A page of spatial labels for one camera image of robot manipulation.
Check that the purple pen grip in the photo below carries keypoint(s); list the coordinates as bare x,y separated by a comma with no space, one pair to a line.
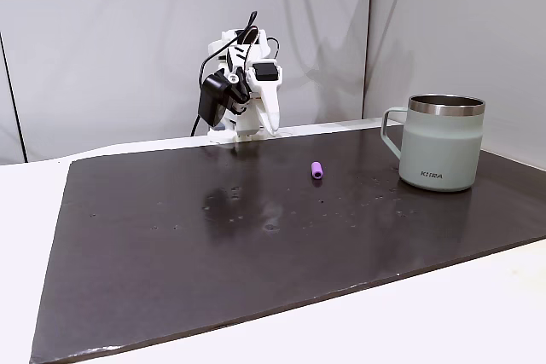
317,171

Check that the black table mat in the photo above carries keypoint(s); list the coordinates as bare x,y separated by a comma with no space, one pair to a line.
170,253

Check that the pale green steel mug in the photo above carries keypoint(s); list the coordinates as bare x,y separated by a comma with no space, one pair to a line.
439,151

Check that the black camera box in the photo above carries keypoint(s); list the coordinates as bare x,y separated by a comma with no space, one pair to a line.
211,99

